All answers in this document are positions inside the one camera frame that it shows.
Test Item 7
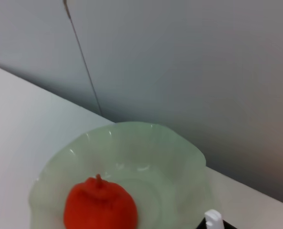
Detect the black mesh pen holder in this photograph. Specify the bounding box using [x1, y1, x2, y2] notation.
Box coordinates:
[195, 218, 243, 229]

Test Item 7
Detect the green wavy glass fruit bowl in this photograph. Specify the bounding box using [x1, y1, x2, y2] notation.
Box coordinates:
[28, 121, 208, 229]

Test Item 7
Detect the red pumpkin toy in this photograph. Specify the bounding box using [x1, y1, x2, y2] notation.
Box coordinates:
[63, 174, 139, 229]

